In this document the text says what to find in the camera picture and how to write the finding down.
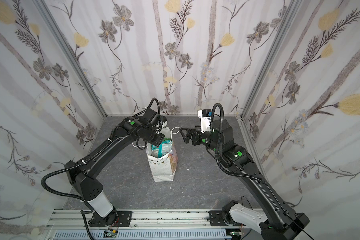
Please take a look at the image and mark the white cartoon paper gift bag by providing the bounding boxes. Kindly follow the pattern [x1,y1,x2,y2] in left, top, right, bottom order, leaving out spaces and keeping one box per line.
[146,126,178,182]

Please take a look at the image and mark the black mounting plate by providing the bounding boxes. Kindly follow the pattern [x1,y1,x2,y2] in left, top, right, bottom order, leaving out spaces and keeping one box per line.
[89,211,133,228]
[209,210,226,227]

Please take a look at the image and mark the teal snack packet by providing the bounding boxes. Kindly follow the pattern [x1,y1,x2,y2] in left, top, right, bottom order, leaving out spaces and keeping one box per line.
[151,138,173,158]

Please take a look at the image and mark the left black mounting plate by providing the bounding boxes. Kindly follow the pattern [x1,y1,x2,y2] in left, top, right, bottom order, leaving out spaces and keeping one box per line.
[89,211,133,228]

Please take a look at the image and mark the white slotted cable duct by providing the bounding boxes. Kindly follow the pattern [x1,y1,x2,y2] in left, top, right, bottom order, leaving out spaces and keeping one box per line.
[52,229,229,240]

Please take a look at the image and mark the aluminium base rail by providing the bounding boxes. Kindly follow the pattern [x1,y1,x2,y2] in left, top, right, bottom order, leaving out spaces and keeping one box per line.
[41,209,262,240]

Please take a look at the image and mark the black left corrugated cable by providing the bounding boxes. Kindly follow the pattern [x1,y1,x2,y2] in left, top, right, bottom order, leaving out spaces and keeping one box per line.
[41,97,161,240]

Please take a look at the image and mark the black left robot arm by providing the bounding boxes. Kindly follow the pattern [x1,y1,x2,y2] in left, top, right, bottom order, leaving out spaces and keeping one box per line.
[65,115,167,227]

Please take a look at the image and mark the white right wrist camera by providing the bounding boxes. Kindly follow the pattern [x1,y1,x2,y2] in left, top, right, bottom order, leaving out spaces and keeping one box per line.
[198,109,212,133]

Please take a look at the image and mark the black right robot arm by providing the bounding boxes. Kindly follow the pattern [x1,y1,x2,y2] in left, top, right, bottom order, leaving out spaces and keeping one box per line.
[180,120,310,240]

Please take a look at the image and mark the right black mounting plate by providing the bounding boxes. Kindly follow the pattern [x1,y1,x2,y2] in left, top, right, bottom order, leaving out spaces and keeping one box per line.
[209,210,226,227]

